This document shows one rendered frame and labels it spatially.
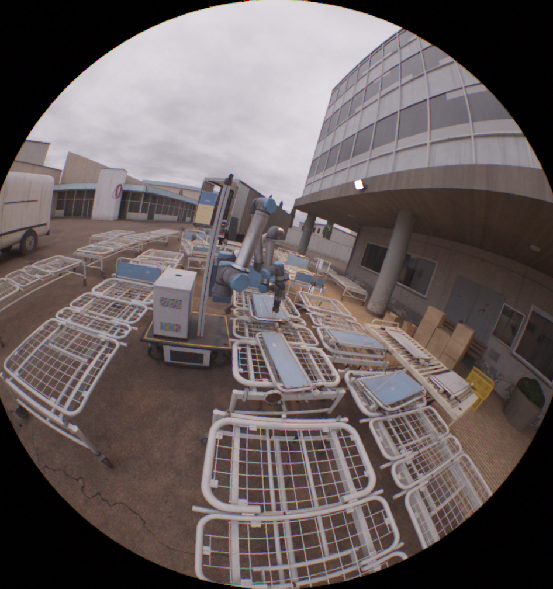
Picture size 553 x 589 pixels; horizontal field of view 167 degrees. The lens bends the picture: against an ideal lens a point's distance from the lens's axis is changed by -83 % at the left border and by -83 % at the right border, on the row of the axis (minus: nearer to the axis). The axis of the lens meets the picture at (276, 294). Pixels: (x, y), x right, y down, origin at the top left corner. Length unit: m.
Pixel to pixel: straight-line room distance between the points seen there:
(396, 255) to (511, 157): 4.14
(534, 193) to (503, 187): 0.55
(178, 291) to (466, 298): 6.85
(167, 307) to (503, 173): 4.65
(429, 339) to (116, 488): 4.94
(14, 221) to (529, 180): 10.39
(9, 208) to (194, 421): 6.99
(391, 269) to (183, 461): 5.84
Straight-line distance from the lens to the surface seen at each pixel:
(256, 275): 2.95
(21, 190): 7.46
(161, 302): 1.72
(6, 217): 7.17
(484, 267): 6.82
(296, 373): 1.47
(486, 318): 6.51
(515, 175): 3.77
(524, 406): 5.26
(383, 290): 5.84
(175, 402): 1.78
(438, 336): 4.37
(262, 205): 1.41
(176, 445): 1.57
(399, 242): 5.88
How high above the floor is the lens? 1.45
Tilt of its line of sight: 18 degrees down
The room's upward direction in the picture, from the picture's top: 16 degrees clockwise
